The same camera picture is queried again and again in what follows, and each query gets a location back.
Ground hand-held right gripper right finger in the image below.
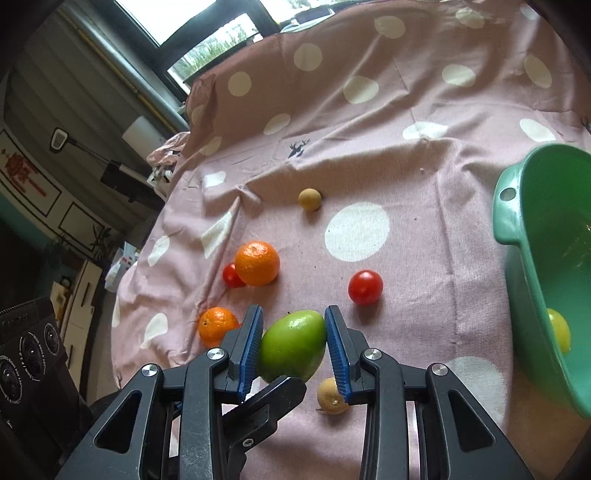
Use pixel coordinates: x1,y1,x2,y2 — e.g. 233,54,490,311
324,305,534,480

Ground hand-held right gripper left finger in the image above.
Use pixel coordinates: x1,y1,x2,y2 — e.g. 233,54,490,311
55,305,264,480

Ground green jujube fruit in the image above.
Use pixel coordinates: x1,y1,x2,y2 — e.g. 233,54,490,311
257,310,328,384

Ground small orange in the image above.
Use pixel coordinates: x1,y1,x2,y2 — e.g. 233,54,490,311
198,307,241,349

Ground large orange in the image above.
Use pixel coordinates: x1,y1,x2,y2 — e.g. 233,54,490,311
235,241,281,287

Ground green plastic basin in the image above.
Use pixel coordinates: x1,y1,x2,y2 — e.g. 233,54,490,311
492,143,591,421

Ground tan longan fruit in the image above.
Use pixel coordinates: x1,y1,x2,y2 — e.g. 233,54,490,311
298,188,322,212
317,377,350,415

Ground small red cherry tomato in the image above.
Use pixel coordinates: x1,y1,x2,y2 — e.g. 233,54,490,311
222,263,247,289

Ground pink polka dot blanket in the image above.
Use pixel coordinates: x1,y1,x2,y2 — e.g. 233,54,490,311
111,0,591,480

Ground black speaker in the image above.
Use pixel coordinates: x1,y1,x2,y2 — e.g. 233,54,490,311
0,298,95,480

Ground yellow-green jujube fruit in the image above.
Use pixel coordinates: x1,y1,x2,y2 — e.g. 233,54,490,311
546,308,572,355

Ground crumpled pink cloth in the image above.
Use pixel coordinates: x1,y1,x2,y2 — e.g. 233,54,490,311
147,131,191,200

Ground black stand with lamp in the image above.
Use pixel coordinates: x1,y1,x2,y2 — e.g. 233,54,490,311
50,128,151,191

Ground wall poster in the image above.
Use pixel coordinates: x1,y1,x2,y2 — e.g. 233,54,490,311
0,128,64,219

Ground window with black frame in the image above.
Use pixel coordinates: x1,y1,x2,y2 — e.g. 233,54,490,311
113,0,340,90

